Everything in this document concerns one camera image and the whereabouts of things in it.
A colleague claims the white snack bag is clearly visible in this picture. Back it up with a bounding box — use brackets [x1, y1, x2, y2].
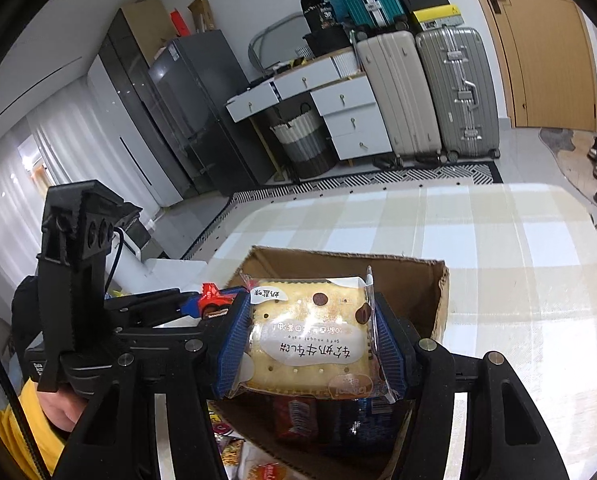
[238, 447, 304, 480]

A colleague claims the black storage bin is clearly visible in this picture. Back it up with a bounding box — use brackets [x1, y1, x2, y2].
[303, 25, 354, 56]

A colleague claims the black paper bag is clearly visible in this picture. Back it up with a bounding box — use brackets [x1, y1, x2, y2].
[301, 0, 336, 31]

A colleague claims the grey curved tube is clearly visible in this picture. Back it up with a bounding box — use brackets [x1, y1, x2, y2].
[248, 12, 309, 68]

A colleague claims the black cable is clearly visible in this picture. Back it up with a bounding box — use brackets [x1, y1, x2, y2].
[104, 227, 125, 283]

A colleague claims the white drawer desk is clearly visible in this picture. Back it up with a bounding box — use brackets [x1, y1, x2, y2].
[226, 52, 394, 161]

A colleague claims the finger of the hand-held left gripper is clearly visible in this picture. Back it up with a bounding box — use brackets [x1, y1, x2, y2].
[104, 287, 202, 319]
[112, 316, 220, 351]

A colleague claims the red white snack packet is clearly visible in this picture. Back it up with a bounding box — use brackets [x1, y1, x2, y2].
[273, 395, 319, 441]

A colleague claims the flat brown cardboard box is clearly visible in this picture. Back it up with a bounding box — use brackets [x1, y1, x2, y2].
[121, 0, 174, 63]

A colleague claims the clear cracker cake packet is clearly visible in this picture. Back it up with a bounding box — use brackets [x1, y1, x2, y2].
[228, 266, 396, 403]

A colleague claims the silver suitcase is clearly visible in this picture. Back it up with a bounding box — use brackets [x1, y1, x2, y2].
[415, 26, 501, 163]

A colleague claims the dark glass cabinet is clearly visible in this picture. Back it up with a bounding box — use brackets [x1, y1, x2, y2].
[87, 10, 189, 206]

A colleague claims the grey refrigerator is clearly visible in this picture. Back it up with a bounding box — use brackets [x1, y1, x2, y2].
[148, 30, 274, 196]

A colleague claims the narrow red box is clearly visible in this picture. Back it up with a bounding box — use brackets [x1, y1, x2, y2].
[171, 8, 194, 36]

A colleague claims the person's left hand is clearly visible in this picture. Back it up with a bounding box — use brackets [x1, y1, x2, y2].
[39, 391, 88, 434]

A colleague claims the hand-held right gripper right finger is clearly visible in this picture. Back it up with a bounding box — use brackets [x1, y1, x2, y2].
[372, 294, 571, 480]

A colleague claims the blue cookie packet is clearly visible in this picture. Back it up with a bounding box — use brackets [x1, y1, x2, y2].
[348, 400, 394, 431]

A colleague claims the beige suitcase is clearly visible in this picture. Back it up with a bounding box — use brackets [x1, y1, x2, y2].
[355, 30, 444, 166]

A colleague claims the checked tablecloth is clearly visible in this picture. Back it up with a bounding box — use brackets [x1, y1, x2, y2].
[188, 182, 597, 480]

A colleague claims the narrow brown cardboard box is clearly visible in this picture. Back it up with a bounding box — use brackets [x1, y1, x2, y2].
[187, 0, 214, 33]

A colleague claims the woven laundry basket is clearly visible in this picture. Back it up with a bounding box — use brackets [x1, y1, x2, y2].
[270, 102, 336, 178]

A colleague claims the white curtain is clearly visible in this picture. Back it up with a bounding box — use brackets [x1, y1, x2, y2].
[0, 110, 96, 286]

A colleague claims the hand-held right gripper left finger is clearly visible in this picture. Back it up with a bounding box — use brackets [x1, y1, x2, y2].
[53, 292, 252, 480]

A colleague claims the wooden door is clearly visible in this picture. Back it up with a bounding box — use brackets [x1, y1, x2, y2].
[461, 0, 597, 133]

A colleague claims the grey door mat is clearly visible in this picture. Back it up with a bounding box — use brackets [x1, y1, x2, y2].
[538, 127, 597, 201]

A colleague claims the small red snack packet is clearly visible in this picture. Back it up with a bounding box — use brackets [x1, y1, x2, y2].
[201, 283, 235, 320]

